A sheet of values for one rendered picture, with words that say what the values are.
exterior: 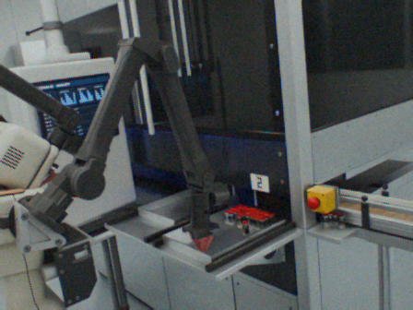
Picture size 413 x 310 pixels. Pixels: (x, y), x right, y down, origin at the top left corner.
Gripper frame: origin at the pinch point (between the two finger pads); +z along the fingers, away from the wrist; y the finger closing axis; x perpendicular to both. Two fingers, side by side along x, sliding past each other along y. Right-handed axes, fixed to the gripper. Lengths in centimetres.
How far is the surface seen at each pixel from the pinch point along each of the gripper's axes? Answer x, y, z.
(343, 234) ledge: -24.4, 39.7, -2.5
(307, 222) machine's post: -12.2, 36.9, -4.5
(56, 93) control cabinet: 87, -9, -51
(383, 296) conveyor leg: -32, 53, 21
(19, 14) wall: 545, 117, -167
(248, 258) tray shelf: -10.7, 9.7, 1.1
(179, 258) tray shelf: 7.0, -3.6, 2.6
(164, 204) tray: 54, 23, -1
